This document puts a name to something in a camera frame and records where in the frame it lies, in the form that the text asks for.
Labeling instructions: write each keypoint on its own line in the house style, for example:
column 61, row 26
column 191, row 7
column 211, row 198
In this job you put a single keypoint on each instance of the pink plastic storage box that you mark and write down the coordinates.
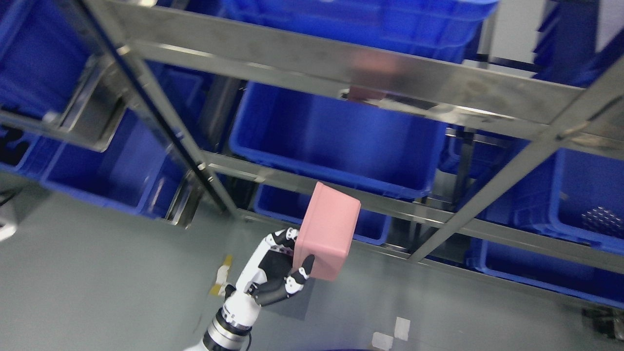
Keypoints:
column 326, row 231

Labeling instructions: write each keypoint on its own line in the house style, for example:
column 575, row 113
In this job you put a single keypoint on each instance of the blue right shelf bin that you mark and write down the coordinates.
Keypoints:
column 573, row 196

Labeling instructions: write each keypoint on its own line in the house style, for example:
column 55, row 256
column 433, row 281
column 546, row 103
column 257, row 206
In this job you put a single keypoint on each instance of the blue bottom right bin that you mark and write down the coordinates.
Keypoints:
column 545, row 272

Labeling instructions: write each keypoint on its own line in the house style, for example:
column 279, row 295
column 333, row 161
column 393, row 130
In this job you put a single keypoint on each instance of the blue top shelf bin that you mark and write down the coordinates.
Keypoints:
column 435, row 29

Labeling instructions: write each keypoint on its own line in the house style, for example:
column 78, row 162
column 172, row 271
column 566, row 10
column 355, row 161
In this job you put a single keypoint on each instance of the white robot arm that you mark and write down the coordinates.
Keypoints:
column 222, row 335

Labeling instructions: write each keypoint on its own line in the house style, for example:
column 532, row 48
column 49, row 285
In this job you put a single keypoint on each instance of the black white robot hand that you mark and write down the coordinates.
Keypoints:
column 270, row 276

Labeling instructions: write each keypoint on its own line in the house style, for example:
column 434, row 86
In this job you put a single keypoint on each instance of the large blue shelf bin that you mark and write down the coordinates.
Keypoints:
column 362, row 147

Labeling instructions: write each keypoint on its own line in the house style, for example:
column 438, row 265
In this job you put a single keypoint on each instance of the blue left shelf bin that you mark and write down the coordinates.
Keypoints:
column 135, row 174

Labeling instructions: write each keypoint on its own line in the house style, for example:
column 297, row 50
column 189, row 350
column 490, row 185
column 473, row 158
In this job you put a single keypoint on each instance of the steel shelf frame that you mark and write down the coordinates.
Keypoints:
column 70, row 69

